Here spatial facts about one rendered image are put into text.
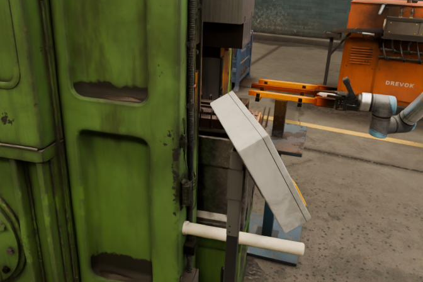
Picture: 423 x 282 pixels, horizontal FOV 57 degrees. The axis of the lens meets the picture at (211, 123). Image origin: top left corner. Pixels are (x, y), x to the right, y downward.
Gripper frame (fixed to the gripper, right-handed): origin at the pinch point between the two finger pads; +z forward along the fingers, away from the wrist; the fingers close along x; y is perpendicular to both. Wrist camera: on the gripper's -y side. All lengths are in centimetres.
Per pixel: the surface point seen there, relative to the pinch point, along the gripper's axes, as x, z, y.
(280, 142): -9.9, 16.3, 27.1
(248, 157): -122, 14, -18
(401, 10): 278, -72, -22
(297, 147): -13.1, 7.1, 27.0
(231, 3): -65, 34, -47
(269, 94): -13.2, 24.3, 0.5
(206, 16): -66, 42, -42
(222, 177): -61, 34, 25
